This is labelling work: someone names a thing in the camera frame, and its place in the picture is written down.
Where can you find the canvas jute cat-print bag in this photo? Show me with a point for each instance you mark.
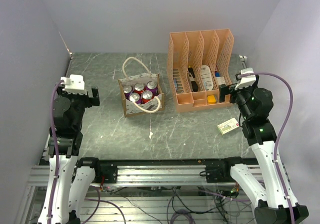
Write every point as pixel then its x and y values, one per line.
pixel 157 103

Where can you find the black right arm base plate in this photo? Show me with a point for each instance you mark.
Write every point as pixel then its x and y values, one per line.
pixel 218 170

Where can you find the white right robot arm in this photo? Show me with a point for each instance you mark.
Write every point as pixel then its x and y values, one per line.
pixel 273 200

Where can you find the aluminium rail frame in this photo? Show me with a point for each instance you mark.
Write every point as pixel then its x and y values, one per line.
pixel 149 176

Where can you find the red cola can front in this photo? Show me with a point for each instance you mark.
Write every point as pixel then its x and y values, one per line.
pixel 139 88

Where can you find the white labelled packet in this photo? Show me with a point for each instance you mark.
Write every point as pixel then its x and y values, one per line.
pixel 206 77

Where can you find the purple soda can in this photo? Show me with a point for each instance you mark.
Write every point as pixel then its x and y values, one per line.
pixel 152 86
pixel 127 89
pixel 135 98

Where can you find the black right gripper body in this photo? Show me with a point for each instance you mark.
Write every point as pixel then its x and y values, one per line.
pixel 241 93

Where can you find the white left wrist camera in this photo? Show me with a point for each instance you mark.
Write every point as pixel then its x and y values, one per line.
pixel 74 84

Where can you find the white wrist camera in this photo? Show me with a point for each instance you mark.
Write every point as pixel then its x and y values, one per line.
pixel 246 78
pixel 74 84

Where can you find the yellow item in organizer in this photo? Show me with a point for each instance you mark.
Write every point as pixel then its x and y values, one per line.
pixel 211 99

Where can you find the orange plastic file organizer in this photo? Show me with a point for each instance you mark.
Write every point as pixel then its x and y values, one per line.
pixel 198 62

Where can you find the red cola can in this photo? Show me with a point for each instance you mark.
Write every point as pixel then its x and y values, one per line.
pixel 139 88
pixel 146 96

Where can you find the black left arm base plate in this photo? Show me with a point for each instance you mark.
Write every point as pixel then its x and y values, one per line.
pixel 105 171

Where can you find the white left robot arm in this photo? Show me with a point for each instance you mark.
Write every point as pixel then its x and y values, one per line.
pixel 70 177

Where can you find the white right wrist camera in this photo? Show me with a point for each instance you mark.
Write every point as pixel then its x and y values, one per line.
pixel 246 78

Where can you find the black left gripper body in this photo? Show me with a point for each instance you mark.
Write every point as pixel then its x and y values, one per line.
pixel 80 101

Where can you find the small green white box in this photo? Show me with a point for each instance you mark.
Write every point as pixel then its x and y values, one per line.
pixel 228 126

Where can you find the white blue box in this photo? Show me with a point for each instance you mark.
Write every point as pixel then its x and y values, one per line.
pixel 219 79

